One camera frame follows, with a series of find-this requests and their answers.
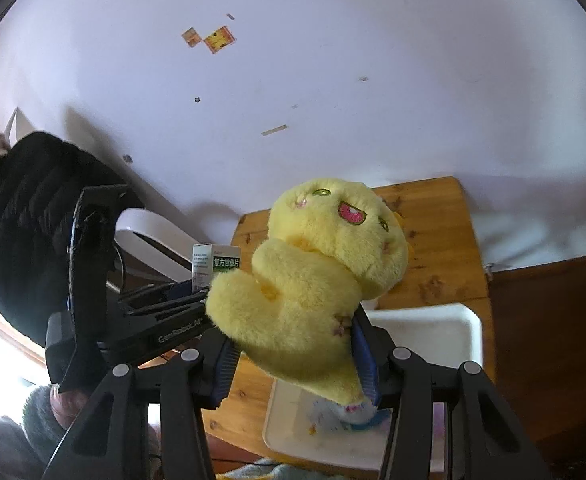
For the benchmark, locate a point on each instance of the grey fluffy rug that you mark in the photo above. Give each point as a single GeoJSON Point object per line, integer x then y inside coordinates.
{"type": "Point", "coordinates": [273, 472]}

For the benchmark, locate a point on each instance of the yellow plush toy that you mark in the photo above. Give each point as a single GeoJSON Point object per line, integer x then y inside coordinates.
{"type": "Point", "coordinates": [313, 270]}

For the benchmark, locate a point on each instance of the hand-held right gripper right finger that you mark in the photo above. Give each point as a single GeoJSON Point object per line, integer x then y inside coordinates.
{"type": "Point", "coordinates": [365, 360]}

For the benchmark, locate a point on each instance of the strip of wall tape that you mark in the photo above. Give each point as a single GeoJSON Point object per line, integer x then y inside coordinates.
{"type": "Point", "coordinates": [275, 129]}

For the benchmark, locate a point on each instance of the white blue plush toy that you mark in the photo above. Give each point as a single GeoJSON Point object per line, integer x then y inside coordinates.
{"type": "Point", "coordinates": [333, 415]}

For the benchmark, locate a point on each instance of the small orange wall sticker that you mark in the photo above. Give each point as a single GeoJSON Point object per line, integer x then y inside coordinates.
{"type": "Point", "coordinates": [191, 36]}

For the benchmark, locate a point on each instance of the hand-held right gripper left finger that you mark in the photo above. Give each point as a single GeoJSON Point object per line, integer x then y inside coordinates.
{"type": "Point", "coordinates": [225, 367]}

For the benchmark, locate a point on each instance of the person's left hand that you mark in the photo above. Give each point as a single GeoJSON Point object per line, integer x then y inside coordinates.
{"type": "Point", "coordinates": [70, 405]}

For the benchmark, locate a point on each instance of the white green medicine box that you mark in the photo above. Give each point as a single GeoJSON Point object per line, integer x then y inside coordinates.
{"type": "Point", "coordinates": [223, 260]}

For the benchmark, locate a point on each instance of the white plastic bin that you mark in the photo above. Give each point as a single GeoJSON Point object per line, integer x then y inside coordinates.
{"type": "Point", "coordinates": [423, 330]}

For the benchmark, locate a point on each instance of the black padded jacket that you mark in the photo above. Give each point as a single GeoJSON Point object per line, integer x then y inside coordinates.
{"type": "Point", "coordinates": [23, 210]}

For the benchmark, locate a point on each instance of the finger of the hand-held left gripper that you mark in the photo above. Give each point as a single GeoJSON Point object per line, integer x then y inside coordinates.
{"type": "Point", "coordinates": [173, 305]}
{"type": "Point", "coordinates": [158, 290]}

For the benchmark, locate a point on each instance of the large orange wall sticker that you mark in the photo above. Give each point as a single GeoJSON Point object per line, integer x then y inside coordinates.
{"type": "Point", "coordinates": [219, 39]}

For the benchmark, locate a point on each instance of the brown wooden cabinet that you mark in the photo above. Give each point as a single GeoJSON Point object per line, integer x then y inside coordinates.
{"type": "Point", "coordinates": [548, 335]}

